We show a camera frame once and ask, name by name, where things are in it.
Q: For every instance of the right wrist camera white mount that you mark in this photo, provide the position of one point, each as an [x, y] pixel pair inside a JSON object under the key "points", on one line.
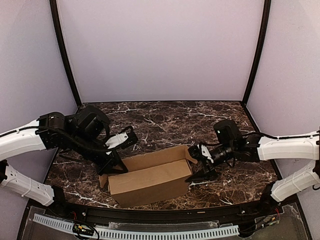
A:
{"points": [[200, 152]]}

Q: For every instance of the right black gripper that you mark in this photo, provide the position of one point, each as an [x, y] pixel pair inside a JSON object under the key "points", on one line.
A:
{"points": [[206, 166]]}

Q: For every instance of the right small circuit board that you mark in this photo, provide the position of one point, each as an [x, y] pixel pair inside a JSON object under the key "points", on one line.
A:
{"points": [[268, 221]]}

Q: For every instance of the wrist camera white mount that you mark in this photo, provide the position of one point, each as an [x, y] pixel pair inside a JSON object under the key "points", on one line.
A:
{"points": [[123, 139], [200, 152]]}

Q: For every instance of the white slotted cable duct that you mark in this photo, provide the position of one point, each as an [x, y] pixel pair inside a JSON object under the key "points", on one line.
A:
{"points": [[112, 233]]}

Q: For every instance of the right black frame post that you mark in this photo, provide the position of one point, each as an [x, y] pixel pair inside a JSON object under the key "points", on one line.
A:
{"points": [[258, 52]]}

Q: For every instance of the black front frame rail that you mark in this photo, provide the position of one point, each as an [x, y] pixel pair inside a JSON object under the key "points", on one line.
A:
{"points": [[236, 214]]}

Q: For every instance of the small circuit board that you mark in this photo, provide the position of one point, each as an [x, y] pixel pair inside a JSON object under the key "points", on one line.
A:
{"points": [[268, 221], [82, 229]]}

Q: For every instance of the brown cardboard box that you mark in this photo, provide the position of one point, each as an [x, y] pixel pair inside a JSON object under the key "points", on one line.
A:
{"points": [[151, 177]]}

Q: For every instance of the left black frame post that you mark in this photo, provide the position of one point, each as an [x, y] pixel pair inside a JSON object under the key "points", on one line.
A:
{"points": [[63, 51]]}

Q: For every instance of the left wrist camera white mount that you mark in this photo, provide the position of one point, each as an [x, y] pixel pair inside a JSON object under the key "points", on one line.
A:
{"points": [[123, 139]]}

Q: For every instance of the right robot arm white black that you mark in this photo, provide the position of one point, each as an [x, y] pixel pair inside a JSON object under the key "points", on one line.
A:
{"points": [[257, 147]]}

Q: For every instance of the left small circuit board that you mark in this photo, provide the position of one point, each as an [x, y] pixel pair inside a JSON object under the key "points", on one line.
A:
{"points": [[82, 229]]}

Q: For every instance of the black frame post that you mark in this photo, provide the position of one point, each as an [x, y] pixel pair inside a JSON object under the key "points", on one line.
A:
{"points": [[258, 52], [63, 51]]}

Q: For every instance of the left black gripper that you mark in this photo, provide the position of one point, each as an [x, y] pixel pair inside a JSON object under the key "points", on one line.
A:
{"points": [[110, 161]]}

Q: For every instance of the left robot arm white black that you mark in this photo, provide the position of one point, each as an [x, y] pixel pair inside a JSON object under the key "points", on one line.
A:
{"points": [[86, 132]]}

